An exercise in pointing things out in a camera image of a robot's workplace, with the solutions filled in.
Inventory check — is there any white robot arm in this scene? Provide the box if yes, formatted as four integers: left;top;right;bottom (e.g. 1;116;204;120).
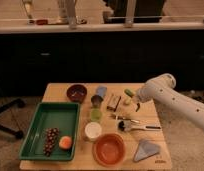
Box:
132;73;204;131

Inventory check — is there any orange bowl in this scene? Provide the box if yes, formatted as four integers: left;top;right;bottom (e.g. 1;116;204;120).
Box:
92;133;126;167

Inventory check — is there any purple bowl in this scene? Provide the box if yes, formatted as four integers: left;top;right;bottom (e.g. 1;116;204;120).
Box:
66;84;87;103

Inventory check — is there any yellow banana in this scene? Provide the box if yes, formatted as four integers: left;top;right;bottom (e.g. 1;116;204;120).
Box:
123;97;132;105

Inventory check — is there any brown box carton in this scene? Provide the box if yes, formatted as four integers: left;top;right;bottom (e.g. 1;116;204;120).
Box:
107;94;121;111

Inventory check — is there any metal knife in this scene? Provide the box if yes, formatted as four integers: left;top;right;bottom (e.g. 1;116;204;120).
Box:
110;115;140;123

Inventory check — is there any black dish brush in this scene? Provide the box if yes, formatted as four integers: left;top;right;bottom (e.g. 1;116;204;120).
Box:
118;121;161;132

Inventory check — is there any blue cloth piece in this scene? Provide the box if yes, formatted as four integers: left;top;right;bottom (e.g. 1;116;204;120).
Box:
96;86;107;98

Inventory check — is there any small metal cup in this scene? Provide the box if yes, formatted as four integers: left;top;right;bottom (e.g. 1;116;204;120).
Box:
91;95;103;108

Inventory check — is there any grey folded cloth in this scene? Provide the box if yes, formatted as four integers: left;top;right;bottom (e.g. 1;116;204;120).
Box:
133;139;160;162

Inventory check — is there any white cup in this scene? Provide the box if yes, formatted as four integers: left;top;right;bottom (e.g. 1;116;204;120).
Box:
84;122;102;141

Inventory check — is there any orange peach fruit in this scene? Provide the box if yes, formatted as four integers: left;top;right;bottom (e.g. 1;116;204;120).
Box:
59;136;73;150

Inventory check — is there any bunch of dark grapes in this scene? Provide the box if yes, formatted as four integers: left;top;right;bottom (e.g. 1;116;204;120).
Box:
43;128;59;157

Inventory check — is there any green plastic tray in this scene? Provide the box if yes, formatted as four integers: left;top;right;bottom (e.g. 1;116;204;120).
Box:
19;102;80;161

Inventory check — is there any black office chair base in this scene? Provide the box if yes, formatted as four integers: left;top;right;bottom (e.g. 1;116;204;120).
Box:
0;97;26;140

